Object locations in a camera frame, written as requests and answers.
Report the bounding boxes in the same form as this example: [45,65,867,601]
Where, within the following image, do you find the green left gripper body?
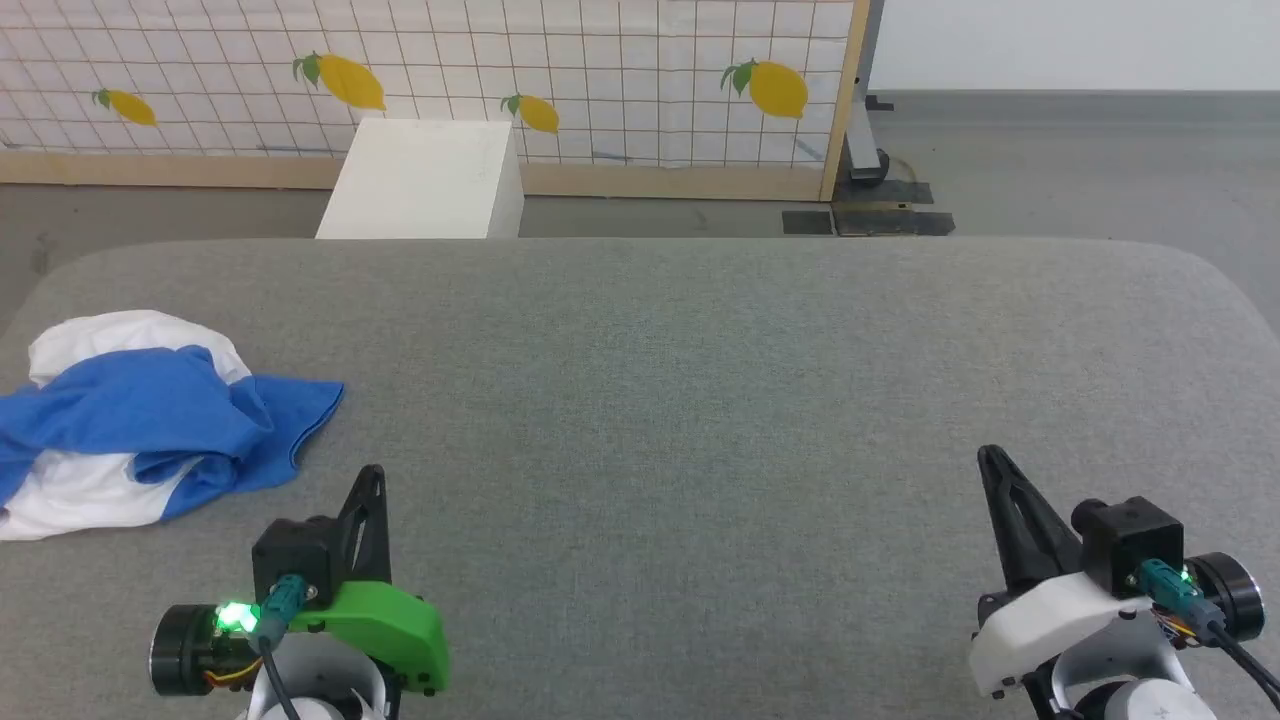
[150,580,451,698]

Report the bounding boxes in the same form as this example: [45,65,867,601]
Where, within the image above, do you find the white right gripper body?
[968,552,1266,698]

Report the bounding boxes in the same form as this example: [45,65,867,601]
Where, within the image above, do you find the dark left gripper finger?
[362,465,392,587]
[335,466,373,585]

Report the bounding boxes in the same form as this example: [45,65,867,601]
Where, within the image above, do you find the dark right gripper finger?
[990,446,1086,586]
[978,446,1031,591]

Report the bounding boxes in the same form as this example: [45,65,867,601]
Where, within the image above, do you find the blue and white garment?
[0,309,346,542]

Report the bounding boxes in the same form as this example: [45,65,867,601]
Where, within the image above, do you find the grey fabric sofa cushion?
[0,237,1280,720]

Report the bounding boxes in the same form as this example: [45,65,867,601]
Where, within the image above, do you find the large black floor plate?
[832,180,956,238]

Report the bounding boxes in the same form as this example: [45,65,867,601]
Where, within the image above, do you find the white box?
[315,118,525,240]

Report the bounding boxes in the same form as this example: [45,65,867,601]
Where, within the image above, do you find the grey metal stand leg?
[845,0,893,183]

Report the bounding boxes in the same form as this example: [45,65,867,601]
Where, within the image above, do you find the lemon print partition panel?
[0,0,873,203]

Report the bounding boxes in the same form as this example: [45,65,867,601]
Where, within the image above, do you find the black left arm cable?
[245,574,319,720]

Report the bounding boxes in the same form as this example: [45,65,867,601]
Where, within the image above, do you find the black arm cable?
[1140,560,1280,713]
[245,574,319,720]

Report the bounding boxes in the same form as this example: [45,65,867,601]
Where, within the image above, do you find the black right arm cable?
[1140,560,1280,713]

